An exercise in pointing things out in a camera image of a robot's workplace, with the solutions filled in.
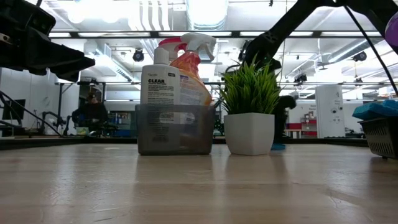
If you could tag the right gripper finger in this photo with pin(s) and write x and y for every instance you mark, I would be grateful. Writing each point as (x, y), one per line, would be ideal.
(280, 133)

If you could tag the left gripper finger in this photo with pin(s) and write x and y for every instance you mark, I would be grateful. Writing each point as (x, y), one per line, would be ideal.
(72, 77)
(68, 60)

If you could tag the small blue box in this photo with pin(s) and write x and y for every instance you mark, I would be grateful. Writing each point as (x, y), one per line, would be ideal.
(278, 147)

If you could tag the white cleaner bottle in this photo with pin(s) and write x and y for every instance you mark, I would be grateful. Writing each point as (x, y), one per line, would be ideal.
(158, 87)

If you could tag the white-trigger orange spray bottle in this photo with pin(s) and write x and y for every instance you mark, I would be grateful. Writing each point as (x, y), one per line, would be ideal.
(192, 87)

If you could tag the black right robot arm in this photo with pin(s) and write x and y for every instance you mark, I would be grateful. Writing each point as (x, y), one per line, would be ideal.
(280, 31)

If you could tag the red shelf boxes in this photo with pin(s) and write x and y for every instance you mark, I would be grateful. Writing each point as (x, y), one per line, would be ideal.
(303, 129)

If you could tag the artificial plant in white pot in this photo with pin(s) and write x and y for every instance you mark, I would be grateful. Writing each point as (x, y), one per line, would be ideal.
(248, 133)

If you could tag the person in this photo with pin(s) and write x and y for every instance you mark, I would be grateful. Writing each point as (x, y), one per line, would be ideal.
(90, 115)

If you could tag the black computer monitor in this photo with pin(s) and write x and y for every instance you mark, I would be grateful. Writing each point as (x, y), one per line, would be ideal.
(14, 109)

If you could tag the black plastic basket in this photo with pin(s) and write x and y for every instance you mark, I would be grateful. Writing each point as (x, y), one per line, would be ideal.
(382, 137)

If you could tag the grey translucent bin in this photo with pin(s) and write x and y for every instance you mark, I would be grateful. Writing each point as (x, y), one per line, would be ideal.
(174, 137)

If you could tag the purple plastic bucket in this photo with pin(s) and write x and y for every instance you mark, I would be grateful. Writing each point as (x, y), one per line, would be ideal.
(392, 31)

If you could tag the black ceiling camera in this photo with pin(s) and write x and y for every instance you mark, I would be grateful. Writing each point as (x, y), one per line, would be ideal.
(138, 56)
(300, 78)
(360, 56)

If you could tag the silver ceiling duct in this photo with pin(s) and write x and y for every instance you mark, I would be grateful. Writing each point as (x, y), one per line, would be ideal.
(206, 12)

